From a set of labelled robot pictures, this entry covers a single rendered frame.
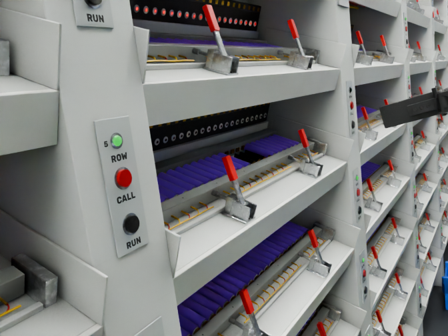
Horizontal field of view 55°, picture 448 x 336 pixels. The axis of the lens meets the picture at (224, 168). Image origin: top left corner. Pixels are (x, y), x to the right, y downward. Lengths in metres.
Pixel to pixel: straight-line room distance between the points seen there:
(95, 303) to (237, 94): 0.32
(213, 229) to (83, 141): 0.25
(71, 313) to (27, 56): 0.22
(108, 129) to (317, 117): 0.67
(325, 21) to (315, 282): 0.53
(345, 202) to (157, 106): 0.64
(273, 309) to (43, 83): 0.54
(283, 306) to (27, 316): 0.47
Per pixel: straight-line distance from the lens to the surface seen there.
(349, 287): 1.08
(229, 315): 0.69
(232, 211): 0.60
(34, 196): 0.42
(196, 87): 0.50
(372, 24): 1.67
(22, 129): 0.35
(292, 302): 0.80
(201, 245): 0.53
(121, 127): 0.40
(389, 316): 1.56
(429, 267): 2.38
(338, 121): 0.97
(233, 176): 0.59
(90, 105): 0.38
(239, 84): 0.58
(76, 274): 0.40
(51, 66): 0.37
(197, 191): 0.61
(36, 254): 0.44
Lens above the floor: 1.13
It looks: 10 degrees down
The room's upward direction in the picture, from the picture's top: 7 degrees counter-clockwise
